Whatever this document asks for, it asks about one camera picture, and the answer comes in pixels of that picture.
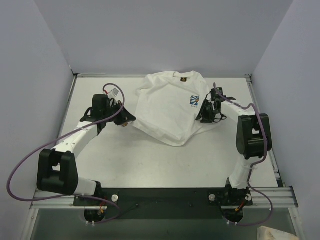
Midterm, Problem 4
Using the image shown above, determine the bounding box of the white t-shirt with flower print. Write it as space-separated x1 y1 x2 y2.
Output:
133 71 216 147

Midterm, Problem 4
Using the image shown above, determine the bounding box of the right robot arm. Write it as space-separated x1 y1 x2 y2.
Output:
196 85 272 191

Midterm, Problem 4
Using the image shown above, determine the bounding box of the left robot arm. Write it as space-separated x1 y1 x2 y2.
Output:
36 93 136 206

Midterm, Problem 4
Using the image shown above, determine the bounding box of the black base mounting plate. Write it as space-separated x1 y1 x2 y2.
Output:
73 187 253 220

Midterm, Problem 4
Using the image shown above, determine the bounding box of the beige object at corner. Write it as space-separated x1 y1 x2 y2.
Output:
257 226 299 240

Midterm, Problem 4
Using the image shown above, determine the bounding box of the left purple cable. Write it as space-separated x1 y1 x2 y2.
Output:
6 82 126 225

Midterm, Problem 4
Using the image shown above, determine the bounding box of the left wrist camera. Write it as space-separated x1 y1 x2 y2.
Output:
107 88 119 99

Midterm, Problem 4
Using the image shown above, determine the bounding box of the aluminium frame rail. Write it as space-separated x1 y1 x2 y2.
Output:
36 85 294 215

